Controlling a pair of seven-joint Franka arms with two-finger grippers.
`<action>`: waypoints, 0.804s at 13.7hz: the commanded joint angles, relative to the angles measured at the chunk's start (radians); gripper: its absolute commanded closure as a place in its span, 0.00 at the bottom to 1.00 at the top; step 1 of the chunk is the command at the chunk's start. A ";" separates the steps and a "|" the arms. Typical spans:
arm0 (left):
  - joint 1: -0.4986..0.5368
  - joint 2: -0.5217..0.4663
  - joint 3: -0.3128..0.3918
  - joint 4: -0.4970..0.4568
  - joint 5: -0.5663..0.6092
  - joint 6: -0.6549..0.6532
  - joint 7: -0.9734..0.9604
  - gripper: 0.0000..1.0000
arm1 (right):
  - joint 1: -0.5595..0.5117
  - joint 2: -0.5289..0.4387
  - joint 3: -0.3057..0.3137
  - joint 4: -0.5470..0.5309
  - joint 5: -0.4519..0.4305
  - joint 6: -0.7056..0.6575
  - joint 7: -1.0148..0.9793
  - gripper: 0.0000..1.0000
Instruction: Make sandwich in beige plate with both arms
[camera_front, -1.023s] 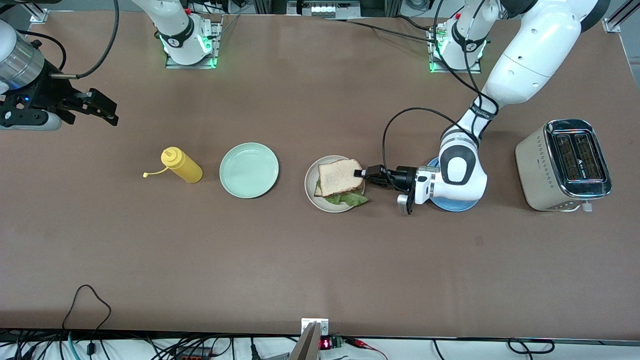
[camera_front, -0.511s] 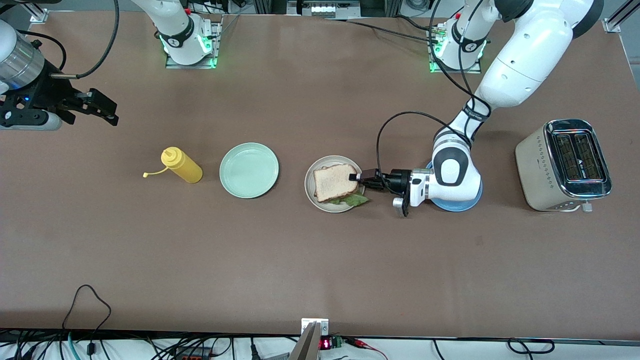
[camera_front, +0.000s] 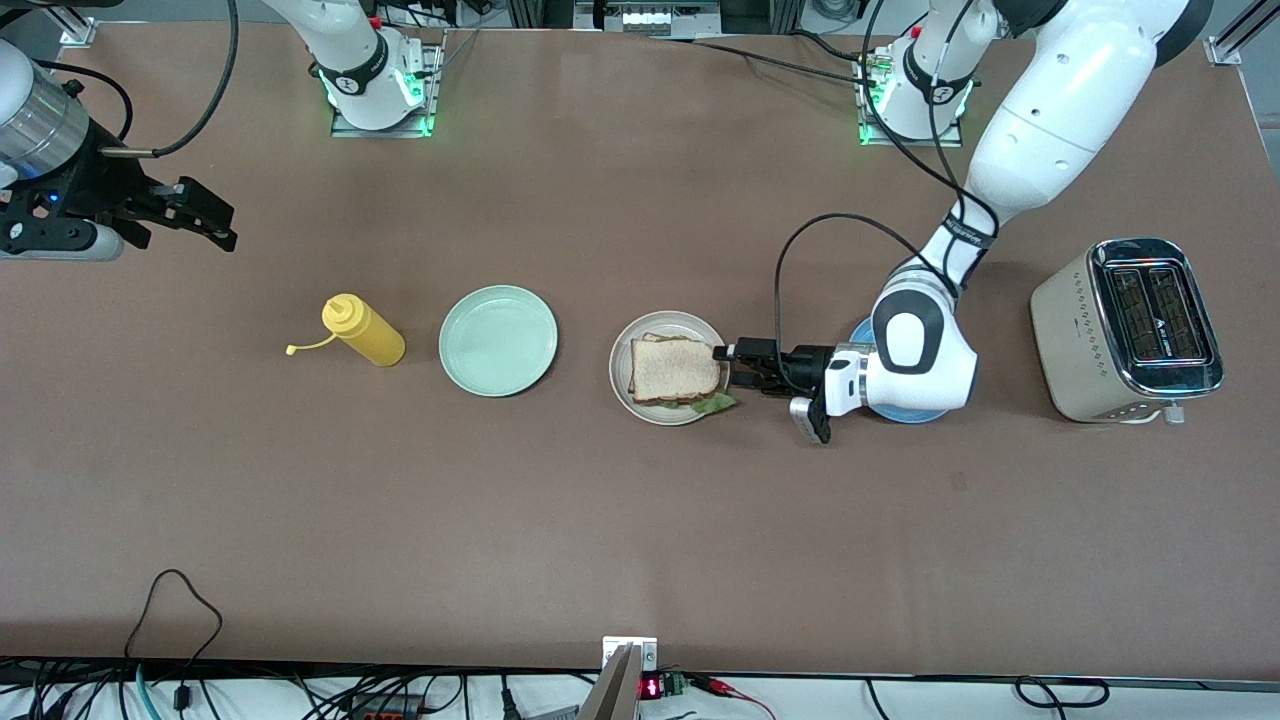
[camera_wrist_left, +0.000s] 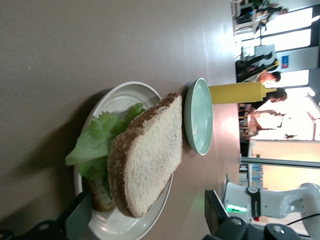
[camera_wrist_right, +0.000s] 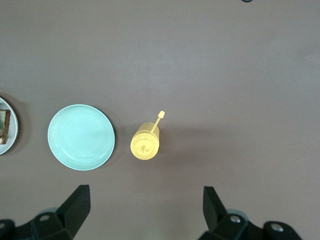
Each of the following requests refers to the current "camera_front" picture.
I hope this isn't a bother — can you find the cream and chrome toaster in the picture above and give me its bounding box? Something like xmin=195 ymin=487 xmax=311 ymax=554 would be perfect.
xmin=1030 ymin=237 xmax=1226 ymax=426

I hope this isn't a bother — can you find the black coiled cable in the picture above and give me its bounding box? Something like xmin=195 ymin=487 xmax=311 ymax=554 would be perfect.
xmin=1015 ymin=676 xmax=1111 ymax=709

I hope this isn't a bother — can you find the yellow mustard squeeze bottle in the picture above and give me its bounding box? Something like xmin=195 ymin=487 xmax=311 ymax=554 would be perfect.
xmin=285 ymin=293 xmax=407 ymax=368

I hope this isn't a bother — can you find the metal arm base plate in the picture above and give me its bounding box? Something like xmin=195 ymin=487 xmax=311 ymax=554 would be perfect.
xmin=857 ymin=45 xmax=966 ymax=149
xmin=330 ymin=30 xmax=447 ymax=139

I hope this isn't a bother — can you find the long black table cable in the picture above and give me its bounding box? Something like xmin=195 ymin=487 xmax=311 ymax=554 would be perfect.
xmin=648 ymin=35 xmax=881 ymax=89

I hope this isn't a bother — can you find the aluminium frame corner bracket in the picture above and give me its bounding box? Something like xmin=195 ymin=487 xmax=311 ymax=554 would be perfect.
xmin=45 ymin=5 xmax=98 ymax=48
xmin=1205 ymin=0 xmax=1280 ymax=68

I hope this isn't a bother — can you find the brown crust bread slice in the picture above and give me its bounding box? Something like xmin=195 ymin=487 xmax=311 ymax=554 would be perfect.
xmin=630 ymin=337 xmax=723 ymax=406
xmin=628 ymin=333 xmax=701 ymax=401

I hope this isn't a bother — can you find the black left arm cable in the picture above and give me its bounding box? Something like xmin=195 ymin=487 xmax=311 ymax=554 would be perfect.
xmin=775 ymin=0 xmax=1001 ymax=396

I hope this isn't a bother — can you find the short black table cable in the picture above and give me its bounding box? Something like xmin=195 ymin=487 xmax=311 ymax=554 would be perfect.
xmin=788 ymin=28 xmax=873 ymax=65

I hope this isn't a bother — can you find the black device with lit panel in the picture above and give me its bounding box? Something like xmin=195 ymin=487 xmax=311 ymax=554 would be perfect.
xmin=575 ymin=0 xmax=721 ymax=37

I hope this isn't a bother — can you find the beige plate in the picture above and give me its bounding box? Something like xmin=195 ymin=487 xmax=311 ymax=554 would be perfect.
xmin=608 ymin=310 xmax=731 ymax=427

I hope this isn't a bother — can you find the blue plate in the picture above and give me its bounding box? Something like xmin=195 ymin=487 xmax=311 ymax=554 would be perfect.
xmin=846 ymin=315 xmax=967 ymax=425

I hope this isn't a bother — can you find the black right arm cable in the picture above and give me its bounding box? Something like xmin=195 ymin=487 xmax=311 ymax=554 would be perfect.
xmin=35 ymin=0 xmax=242 ymax=159

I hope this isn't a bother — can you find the red clip lead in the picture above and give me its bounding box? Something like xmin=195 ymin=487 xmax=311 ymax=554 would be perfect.
xmin=690 ymin=674 xmax=779 ymax=720

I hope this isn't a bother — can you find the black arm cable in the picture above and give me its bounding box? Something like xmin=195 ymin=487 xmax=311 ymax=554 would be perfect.
xmin=775 ymin=0 xmax=1001 ymax=396
xmin=35 ymin=0 xmax=242 ymax=159

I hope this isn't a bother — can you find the pale green plate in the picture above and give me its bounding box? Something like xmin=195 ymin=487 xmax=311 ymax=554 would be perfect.
xmin=438 ymin=285 xmax=559 ymax=398

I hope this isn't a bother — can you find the small silver metal bracket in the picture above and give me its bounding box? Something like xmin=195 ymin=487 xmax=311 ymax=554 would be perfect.
xmin=602 ymin=636 xmax=659 ymax=673

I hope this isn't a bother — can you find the grey metal bar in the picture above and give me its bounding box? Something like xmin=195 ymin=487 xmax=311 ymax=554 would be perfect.
xmin=577 ymin=645 xmax=642 ymax=720

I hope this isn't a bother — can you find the thin black looped cable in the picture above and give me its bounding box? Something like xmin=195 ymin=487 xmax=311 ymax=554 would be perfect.
xmin=123 ymin=568 xmax=224 ymax=666

